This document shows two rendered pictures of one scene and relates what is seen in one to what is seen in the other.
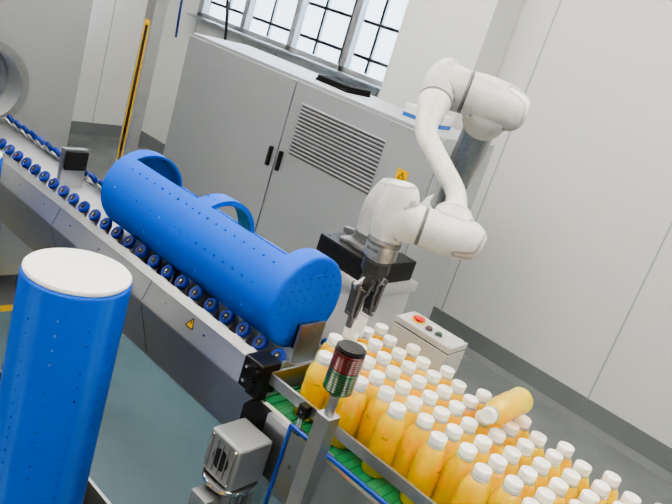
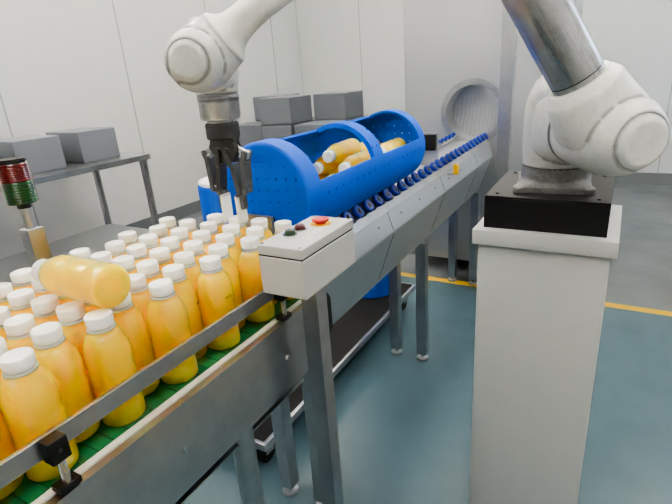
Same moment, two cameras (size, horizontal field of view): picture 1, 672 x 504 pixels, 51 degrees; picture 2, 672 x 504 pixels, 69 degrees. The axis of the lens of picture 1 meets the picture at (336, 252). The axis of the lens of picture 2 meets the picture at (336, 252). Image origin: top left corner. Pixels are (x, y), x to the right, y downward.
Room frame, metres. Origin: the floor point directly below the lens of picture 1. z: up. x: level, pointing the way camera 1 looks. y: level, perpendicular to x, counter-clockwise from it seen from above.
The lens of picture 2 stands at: (1.86, -1.25, 1.39)
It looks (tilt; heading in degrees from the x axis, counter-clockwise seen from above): 20 degrees down; 84
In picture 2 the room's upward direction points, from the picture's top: 4 degrees counter-clockwise
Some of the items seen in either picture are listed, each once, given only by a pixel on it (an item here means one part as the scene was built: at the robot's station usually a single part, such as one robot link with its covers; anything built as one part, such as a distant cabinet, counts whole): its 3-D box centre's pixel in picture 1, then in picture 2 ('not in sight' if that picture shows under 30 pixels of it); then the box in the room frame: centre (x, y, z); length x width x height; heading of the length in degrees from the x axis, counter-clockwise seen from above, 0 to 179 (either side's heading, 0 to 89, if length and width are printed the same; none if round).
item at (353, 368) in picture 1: (347, 359); (14, 172); (1.28, -0.09, 1.23); 0.06 x 0.06 x 0.04
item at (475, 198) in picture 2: not in sight; (474, 239); (3.06, 1.59, 0.31); 0.06 x 0.06 x 0.63; 53
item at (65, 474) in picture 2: not in sight; (59, 462); (1.54, -0.71, 0.94); 0.03 x 0.02 x 0.08; 53
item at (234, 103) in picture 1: (293, 193); not in sight; (4.33, 0.37, 0.72); 2.15 x 0.54 x 1.45; 53
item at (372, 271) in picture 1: (373, 274); (224, 142); (1.75, -0.11, 1.26); 0.08 x 0.07 x 0.09; 143
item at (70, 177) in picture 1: (73, 168); (427, 149); (2.59, 1.07, 1.00); 0.10 x 0.04 x 0.15; 143
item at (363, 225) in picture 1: (387, 208); (561, 117); (2.54, -0.13, 1.25); 0.18 x 0.16 x 0.22; 86
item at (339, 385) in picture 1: (341, 378); (20, 191); (1.28, -0.09, 1.18); 0.06 x 0.06 x 0.05
